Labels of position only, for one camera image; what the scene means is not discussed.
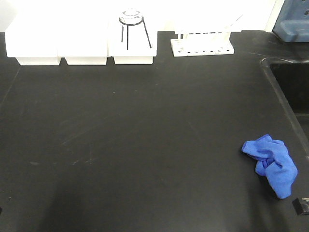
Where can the white plastic bin right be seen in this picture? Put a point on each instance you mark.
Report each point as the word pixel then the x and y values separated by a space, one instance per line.
pixel 138 53

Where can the blue grey wall fixture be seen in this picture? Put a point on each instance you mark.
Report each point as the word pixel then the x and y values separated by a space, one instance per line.
pixel 292 25

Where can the white plastic bin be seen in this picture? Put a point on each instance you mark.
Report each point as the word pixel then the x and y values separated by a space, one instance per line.
pixel 138 53
pixel 32 42
pixel 85 44

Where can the white plastic bin left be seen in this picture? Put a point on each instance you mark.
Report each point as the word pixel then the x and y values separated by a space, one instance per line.
pixel 32 42

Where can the black wire tripod stand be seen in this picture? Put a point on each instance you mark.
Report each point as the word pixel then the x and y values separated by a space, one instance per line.
pixel 131 26

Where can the black lab sink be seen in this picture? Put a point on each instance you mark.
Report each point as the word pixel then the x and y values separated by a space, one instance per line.
pixel 290 81

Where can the white plastic bin middle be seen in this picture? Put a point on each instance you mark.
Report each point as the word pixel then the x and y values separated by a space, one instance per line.
pixel 85 44

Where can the white test tube rack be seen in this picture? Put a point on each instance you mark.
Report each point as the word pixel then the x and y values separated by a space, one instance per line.
pixel 202 36

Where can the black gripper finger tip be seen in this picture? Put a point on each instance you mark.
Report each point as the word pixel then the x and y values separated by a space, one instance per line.
pixel 301 206

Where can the glass dish on tripod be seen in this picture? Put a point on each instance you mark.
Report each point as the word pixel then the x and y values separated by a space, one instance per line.
pixel 130 15

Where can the blue cloth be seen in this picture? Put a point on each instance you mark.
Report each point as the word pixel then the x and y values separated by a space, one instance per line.
pixel 273 162

